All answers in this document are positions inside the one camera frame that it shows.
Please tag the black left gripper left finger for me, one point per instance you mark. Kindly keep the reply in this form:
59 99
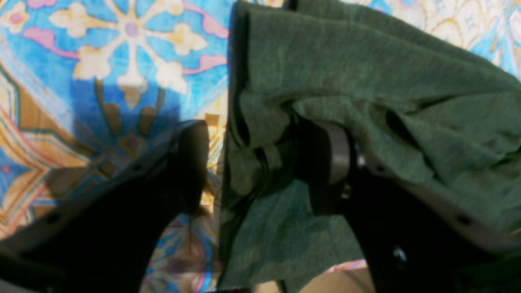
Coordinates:
102 241

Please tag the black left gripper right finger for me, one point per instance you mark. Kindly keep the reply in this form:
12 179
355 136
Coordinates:
414 240

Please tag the dark green long-sleeve shirt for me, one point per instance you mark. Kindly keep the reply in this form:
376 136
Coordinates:
437 116

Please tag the colourful patterned tablecloth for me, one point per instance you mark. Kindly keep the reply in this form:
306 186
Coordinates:
89 85

